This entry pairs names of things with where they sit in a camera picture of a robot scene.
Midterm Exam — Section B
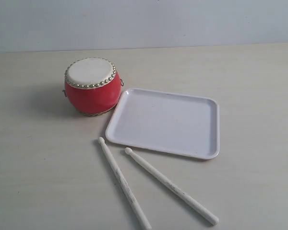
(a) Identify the small red drum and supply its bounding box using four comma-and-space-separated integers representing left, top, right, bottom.
64, 57, 124, 116

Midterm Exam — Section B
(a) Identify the white drumstick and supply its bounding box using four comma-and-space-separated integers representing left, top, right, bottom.
125, 147, 219, 226
98, 137, 152, 230

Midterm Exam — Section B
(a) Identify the white plastic tray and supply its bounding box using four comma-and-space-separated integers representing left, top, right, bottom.
105, 88, 220, 160

